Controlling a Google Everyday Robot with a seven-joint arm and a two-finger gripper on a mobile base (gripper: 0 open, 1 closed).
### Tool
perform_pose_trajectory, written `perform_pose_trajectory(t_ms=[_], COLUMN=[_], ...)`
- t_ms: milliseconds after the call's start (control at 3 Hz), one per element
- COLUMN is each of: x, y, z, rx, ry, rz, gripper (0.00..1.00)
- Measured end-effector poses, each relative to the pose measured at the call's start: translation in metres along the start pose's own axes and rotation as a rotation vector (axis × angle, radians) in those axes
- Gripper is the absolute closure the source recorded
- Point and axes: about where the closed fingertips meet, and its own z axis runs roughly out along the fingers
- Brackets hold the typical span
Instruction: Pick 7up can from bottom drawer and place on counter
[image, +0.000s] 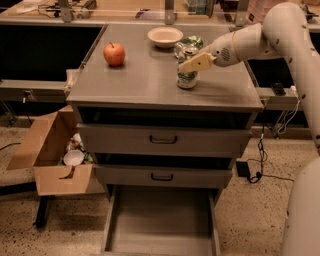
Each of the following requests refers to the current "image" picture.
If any grey drawer cabinet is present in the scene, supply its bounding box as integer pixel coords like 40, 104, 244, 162
65, 23, 264, 208

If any grey bottom drawer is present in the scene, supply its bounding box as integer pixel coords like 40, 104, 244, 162
100, 186, 221, 256

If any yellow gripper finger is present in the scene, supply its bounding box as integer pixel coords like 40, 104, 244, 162
178, 53, 216, 73

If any cardboard box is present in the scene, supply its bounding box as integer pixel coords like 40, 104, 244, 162
7, 106, 104, 196

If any black floor cable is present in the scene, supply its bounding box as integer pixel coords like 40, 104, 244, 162
246, 123, 298, 184

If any grey drawer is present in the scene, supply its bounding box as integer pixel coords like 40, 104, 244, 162
94, 165, 232, 188
100, 186, 221, 256
78, 124, 251, 158

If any grey middle drawer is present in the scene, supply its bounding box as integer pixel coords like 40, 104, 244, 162
94, 165, 232, 188

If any red apple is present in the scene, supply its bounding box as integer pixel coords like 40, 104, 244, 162
103, 42, 125, 67

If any white ceramic bowl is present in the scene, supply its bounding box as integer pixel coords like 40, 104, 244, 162
147, 27, 183, 49

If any black device on rail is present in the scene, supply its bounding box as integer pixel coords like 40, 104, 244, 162
271, 83, 286, 96

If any white bowl in box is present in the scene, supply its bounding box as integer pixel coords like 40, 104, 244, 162
63, 150, 84, 166

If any black power adapter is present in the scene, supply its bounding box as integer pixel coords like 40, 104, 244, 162
236, 161, 251, 179

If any white charger with cable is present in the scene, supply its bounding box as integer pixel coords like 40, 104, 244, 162
275, 86, 300, 136

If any grey top drawer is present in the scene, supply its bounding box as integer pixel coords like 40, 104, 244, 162
78, 124, 251, 158

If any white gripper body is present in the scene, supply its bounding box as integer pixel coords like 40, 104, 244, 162
199, 32, 240, 68

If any green soda can lying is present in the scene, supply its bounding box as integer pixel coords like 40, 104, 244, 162
174, 35, 203, 57

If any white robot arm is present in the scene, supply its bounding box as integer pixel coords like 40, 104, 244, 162
179, 2, 320, 256

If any silver 7up can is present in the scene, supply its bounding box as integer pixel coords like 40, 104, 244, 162
177, 45, 199, 89

